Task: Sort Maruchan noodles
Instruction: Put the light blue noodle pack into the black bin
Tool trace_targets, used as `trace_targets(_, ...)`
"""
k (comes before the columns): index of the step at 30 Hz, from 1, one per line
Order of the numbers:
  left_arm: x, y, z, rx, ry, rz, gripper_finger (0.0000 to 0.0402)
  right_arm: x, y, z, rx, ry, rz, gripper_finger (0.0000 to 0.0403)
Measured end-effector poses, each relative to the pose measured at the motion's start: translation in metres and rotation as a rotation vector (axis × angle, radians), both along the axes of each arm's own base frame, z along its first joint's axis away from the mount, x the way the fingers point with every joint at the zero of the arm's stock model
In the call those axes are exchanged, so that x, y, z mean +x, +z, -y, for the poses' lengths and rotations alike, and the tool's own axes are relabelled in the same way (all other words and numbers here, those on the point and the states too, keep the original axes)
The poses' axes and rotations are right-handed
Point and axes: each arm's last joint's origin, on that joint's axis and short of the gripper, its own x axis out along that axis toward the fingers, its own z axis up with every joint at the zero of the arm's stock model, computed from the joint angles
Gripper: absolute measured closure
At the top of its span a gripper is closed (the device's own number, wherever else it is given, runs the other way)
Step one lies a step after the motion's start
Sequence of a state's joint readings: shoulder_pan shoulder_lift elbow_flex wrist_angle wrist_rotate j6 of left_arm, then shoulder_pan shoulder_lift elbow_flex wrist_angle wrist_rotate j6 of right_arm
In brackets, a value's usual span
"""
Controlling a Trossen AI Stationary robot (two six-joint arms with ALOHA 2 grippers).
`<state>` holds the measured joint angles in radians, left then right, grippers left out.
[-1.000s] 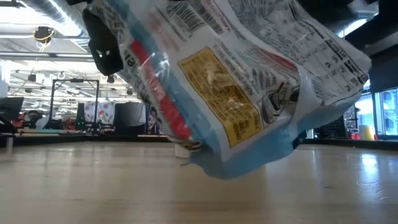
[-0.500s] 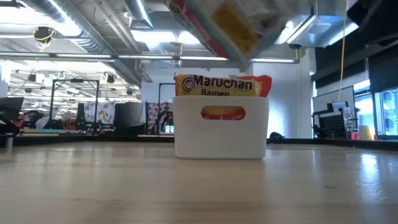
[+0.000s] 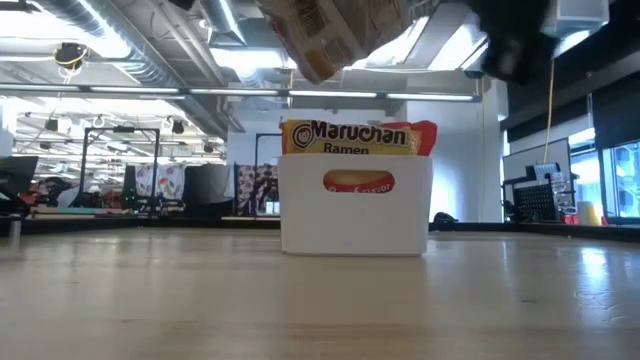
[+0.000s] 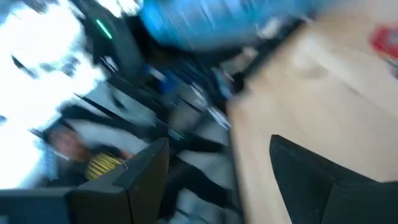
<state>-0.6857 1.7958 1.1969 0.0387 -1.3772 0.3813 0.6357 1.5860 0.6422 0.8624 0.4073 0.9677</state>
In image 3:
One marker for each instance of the red Maruchan ramen pack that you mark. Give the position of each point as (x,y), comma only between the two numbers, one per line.
(350,136)
(427,135)

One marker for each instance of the teal Maruchan ramen pack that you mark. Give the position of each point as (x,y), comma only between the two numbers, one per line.
(340,35)

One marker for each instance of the metal ceiling air unit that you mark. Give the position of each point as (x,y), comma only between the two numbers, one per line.
(450,45)

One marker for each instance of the black window blind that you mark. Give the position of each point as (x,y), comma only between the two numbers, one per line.
(617,117)

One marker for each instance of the black pegboard rack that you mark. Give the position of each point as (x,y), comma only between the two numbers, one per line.
(537,202)

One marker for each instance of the glass window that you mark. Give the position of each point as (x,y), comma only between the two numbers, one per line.
(625,182)

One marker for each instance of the yellow cylinder container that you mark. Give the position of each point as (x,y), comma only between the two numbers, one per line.
(590,213)

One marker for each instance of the white plastic bin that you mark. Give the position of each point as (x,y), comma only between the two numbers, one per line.
(325,225)

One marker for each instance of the patterned cloth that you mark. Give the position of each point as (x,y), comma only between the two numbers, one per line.
(255,185)

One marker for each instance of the colourful printed cloth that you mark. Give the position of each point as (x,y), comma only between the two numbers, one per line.
(167,180)

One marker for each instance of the person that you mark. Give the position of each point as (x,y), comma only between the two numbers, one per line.
(57,190)

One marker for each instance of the black monitor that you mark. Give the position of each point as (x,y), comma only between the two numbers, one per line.
(17,172)

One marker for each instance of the black desk equipment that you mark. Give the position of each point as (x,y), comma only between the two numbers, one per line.
(12,205)

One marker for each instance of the black aluminium table frame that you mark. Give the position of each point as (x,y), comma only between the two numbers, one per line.
(575,231)

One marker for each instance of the silver ventilation duct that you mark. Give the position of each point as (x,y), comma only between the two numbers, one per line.
(135,55)

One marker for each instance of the black frame station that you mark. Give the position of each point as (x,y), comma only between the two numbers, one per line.
(122,129)

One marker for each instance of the ceiling camera unit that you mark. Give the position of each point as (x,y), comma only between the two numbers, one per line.
(70,52)

